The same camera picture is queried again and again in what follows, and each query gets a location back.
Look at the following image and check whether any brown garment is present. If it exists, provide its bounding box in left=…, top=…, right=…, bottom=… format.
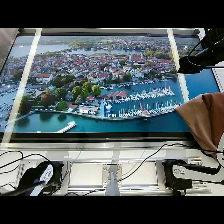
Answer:
left=201, top=92, right=224, bottom=148

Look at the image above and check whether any black cable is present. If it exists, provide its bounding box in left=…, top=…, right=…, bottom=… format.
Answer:
left=0, top=150, right=70, bottom=188
left=118, top=142, right=224, bottom=185

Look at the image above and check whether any silver frame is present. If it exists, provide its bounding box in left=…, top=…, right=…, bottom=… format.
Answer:
left=0, top=139, right=224, bottom=197

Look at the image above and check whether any tan garment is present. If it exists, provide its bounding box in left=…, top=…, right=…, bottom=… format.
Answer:
left=175, top=93, right=220, bottom=156

